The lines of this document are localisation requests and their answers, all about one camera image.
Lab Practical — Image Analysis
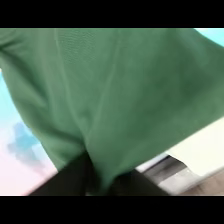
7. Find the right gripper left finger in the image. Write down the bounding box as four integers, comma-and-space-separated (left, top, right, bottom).
29, 150, 98, 197

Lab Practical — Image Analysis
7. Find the dark green T-shirt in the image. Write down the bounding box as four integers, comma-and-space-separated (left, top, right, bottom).
0, 27, 224, 196

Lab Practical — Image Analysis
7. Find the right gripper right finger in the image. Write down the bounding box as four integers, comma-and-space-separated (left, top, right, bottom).
110, 169, 170, 197

